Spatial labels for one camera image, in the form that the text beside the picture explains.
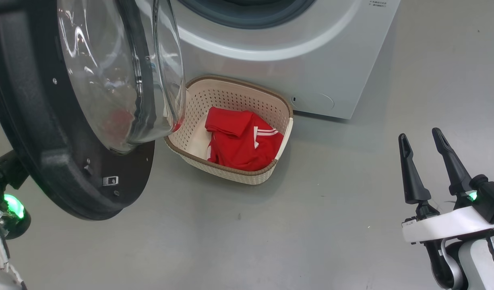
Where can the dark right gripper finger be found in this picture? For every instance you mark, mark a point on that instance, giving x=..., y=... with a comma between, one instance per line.
x=456, y=173
x=412, y=185

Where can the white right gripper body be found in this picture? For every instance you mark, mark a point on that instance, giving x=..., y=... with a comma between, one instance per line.
x=444, y=225

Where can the red cloth garment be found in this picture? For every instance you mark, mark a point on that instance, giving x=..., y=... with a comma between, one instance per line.
x=246, y=155
x=228, y=121

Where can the round glass washing machine door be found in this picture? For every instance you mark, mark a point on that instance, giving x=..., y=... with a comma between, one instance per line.
x=29, y=121

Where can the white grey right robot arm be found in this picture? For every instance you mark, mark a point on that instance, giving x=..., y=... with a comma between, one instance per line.
x=472, y=266

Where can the white washing machine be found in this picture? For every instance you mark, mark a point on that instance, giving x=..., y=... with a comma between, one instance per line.
x=311, y=68

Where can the cream perforated laundry basket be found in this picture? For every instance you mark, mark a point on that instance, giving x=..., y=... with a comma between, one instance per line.
x=230, y=96

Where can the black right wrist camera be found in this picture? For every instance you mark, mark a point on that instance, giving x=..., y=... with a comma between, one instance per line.
x=490, y=197

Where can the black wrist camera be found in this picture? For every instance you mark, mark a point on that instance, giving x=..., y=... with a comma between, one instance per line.
x=13, y=209
x=490, y=197

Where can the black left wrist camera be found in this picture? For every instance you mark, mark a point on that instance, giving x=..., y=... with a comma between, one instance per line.
x=13, y=209

